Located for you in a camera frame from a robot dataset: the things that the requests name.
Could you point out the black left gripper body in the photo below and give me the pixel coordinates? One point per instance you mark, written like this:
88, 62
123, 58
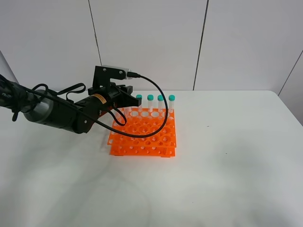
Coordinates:
99, 102

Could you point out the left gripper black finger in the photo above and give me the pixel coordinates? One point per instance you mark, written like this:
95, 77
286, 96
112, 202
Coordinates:
125, 100
126, 89

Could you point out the test tube teal cap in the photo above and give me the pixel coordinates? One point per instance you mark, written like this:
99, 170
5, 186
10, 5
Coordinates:
118, 116

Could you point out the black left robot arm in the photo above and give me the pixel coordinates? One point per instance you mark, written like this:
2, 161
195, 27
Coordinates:
44, 106

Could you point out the row tube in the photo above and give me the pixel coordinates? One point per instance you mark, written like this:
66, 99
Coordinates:
139, 97
160, 103
150, 99
128, 112
171, 103

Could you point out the orange plastic test tube rack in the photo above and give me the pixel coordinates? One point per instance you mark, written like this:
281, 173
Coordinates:
162, 144

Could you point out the back row tube rightmost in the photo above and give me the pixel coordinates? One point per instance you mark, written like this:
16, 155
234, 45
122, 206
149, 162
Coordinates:
171, 103

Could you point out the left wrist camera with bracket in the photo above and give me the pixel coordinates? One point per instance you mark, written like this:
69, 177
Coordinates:
103, 75

